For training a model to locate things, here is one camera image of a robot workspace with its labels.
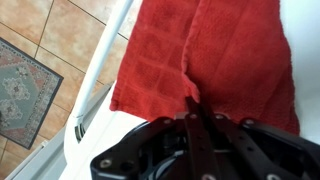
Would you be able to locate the red pink terry cloth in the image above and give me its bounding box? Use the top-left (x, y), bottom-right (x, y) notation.
top-left (109, 0), bottom-right (301, 136)

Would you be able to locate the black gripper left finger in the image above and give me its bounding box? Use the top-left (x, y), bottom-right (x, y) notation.
top-left (183, 96), bottom-right (219, 180)

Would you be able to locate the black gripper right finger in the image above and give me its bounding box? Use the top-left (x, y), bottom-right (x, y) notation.
top-left (199, 103), bottom-right (278, 180)

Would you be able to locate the white oven door handle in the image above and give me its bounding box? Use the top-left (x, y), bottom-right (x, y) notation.
top-left (63, 0), bottom-right (136, 144)

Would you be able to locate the patterned floor rug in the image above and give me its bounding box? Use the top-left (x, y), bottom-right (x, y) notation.
top-left (0, 36), bottom-right (65, 150)

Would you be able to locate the white electric stove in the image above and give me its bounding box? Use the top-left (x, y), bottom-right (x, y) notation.
top-left (4, 0), bottom-right (320, 180)

